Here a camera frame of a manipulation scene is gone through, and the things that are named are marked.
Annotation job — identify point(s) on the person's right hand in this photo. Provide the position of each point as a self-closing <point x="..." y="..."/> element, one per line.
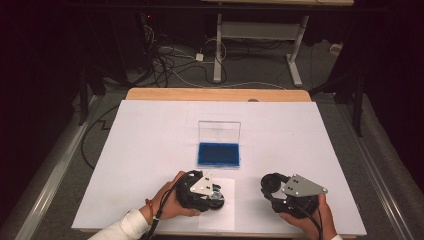
<point x="328" y="223"/>

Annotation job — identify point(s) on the grey metal floor rail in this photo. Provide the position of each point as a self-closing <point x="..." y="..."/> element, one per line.
<point x="373" y="173"/>
<point x="50" y="180"/>

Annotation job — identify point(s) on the black round stamp cap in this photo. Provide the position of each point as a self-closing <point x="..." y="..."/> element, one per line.
<point x="268" y="183"/>

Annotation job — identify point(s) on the blue ink pad clear case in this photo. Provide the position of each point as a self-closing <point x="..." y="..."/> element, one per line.
<point x="218" y="154"/>

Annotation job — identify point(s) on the white metal frame desk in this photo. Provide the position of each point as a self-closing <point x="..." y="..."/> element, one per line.
<point x="260" y="30"/>

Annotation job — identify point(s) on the large white board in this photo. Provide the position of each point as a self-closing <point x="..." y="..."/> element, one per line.
<point x="140" y="140"/>

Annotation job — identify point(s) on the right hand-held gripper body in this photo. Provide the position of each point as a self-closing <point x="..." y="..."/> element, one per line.
<point x="300" y="200"/>

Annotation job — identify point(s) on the wooden table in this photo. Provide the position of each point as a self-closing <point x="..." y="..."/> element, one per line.
<point x="200" y="94"/>

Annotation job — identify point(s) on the white power strip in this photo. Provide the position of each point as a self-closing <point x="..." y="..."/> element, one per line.
<point x="336" y="49"/>

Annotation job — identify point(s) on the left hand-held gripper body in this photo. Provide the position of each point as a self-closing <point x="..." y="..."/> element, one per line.
<point x="195" y="196"/>

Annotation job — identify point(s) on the white paper sheet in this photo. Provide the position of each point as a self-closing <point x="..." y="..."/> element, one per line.
<point x="227" y="218"/>

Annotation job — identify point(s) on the white power adapter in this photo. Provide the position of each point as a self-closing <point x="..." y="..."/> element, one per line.
<point x="199" y="57"/>

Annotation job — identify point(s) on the person's left hand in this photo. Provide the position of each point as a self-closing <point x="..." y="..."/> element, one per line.
<point x="168" y="200"/>

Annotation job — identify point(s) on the black stand post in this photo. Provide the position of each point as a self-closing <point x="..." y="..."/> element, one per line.
<point x="358" y="110"/>
<point x="83" y="100"/>

